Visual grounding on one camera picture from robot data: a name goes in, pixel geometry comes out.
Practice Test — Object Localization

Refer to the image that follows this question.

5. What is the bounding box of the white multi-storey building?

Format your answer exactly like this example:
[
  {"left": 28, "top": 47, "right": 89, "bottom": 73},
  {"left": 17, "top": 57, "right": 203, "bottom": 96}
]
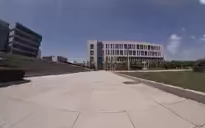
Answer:
[{"left": 86, "top": 39, "right": 165, "bottom": 71}]

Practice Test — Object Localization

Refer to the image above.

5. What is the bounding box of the pale concrete slab path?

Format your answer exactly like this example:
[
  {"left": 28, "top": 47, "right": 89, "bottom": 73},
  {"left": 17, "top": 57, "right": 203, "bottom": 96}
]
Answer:
[{"left": 0, "top": 70, "right": 205, "bottom": 128}]

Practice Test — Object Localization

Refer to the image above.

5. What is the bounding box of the low distant building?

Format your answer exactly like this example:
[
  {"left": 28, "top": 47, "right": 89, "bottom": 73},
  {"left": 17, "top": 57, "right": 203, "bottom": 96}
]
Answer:
[{"left": 41, "top": 55, "right": 69, "bottom": 64}]

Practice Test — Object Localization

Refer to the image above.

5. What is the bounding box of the dark sloped embankment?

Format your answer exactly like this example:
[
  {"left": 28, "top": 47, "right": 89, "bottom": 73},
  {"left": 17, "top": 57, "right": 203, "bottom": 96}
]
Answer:
[{"left": 0, "top": 49, "right": 93, "bottom": 78}]

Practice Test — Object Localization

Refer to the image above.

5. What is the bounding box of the row of distant trees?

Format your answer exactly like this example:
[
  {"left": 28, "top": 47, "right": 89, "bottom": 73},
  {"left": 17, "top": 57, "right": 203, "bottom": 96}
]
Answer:
[{"left": 163, "top": 59, "right": 198, "bottom": 70}]

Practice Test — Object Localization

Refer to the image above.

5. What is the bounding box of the dark glass office building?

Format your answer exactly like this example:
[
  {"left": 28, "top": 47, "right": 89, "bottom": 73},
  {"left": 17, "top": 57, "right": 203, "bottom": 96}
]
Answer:
[{"left": 7, "top": 22, "right": 43, "bottom": 59}]

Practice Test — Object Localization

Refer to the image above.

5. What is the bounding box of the green grass lawn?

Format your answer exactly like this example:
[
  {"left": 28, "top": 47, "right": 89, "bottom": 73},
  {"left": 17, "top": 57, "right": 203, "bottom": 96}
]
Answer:
[{"left": 120, "top": 71, "right": 205, "bottom": 95}]

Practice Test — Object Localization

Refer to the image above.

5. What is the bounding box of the dark low hedge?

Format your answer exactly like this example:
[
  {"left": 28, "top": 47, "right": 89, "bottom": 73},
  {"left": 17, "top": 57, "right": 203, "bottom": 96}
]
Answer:
[{"left": 0, "top": 66, "right": 26, "bottom": 85}]

